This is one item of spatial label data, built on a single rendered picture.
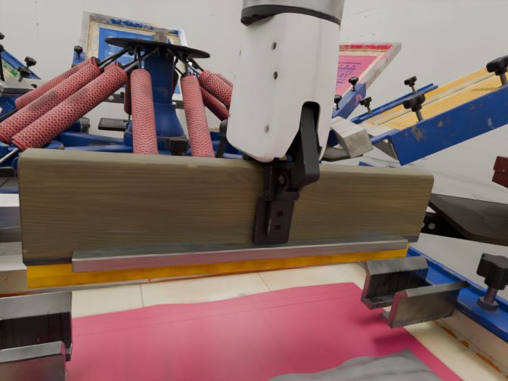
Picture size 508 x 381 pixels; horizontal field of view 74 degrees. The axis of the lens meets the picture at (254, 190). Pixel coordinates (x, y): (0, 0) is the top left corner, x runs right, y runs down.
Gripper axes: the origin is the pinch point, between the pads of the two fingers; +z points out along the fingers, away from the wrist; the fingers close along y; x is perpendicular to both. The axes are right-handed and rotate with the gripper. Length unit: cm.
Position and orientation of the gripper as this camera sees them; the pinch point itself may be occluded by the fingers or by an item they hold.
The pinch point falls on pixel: (264, 212)
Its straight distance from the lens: 29.6
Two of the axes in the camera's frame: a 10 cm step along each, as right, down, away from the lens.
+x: 9.2, 0.1, 3.9
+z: -1.2, 9.6, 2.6
